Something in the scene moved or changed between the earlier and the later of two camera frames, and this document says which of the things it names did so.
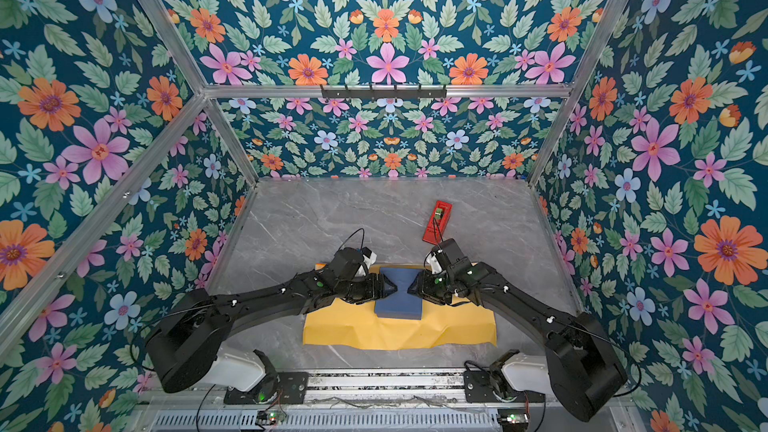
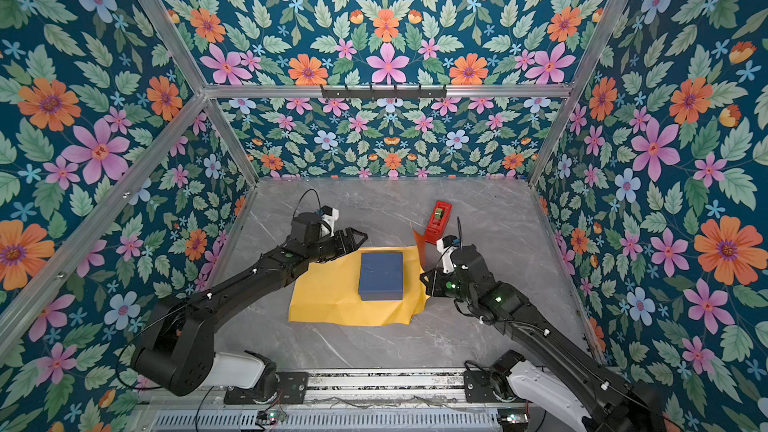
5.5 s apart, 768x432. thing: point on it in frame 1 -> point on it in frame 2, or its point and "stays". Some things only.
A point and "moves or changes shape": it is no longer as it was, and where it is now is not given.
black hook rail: x=384 y=93 stays
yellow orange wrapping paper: x=338 y=323 moves or changes shape
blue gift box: x=400 y=304 moves or changes shape
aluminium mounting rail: x=350 y=386 stays
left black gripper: x=377 y=290 -> x=348 y=237
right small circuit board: x=513 y=416 stays
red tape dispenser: x=436 y=227 stays
